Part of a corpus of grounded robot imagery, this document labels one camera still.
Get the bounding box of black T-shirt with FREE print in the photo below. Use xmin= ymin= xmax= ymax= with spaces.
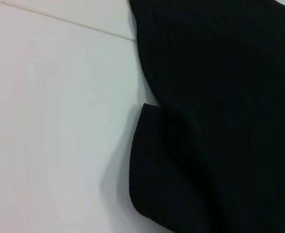
xmin=128 ymin=0 xmax=285 ymax=233

